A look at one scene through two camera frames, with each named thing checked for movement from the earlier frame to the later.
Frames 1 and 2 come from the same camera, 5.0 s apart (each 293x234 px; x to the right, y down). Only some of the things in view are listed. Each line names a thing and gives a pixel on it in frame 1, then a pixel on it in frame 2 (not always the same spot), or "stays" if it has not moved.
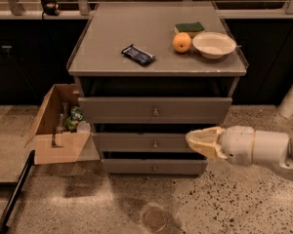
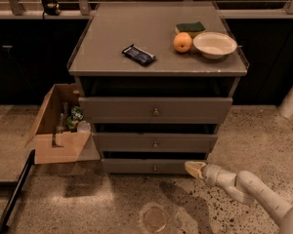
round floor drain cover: [154, 217] stays
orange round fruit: [182, 42] stays
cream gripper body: [238, 143] to [213, 172]
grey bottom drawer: [152, 166] stays
